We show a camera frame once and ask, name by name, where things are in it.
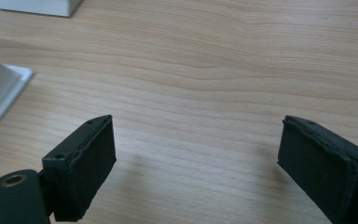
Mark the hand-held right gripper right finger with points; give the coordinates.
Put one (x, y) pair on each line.
(320, 168)

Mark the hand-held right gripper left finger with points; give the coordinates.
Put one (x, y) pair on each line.
(84, 168)

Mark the white book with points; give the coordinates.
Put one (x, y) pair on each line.
(40, 6)

